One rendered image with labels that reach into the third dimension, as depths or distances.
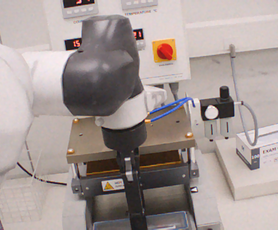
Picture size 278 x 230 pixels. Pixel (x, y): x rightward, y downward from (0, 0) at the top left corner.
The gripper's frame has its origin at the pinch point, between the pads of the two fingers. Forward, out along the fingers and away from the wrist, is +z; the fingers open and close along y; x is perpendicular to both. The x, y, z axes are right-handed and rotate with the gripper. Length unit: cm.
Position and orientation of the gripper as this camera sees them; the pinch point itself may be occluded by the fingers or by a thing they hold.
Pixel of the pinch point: (138, 215)
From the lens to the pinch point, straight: 87.6
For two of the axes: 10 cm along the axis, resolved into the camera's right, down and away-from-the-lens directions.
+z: 1.2, 9.0, 4.2
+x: 9.9, -1.4, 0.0
